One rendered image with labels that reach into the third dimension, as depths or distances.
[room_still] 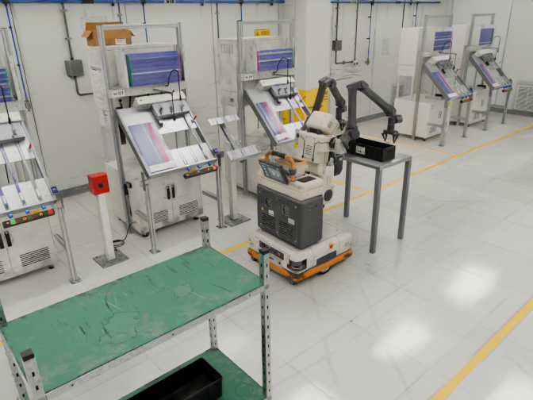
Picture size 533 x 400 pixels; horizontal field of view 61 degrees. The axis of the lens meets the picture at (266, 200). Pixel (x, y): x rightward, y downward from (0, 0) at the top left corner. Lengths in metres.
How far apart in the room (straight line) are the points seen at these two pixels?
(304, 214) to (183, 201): 1.58
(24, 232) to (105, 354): 2.51
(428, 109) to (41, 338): 6.76
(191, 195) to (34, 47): 2.28
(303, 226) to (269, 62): 2.27
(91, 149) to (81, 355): 4.34
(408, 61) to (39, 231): 5.93
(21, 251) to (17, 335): 2.28
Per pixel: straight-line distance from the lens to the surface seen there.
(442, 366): 3.04
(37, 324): 1.85
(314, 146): 3.54
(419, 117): 7.78
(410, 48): 7.78
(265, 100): 5.01
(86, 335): 1.72
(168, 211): 4.47
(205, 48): 6.39
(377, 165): 3.79
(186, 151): 4.16
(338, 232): 3.78
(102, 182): 3.88
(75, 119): 5.67
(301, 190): 3.25
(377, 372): 2.90
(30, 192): 3.68
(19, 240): 4.03
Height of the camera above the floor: 1.95
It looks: 22 degrees down
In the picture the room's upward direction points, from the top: 1 degrees counter-clockwise
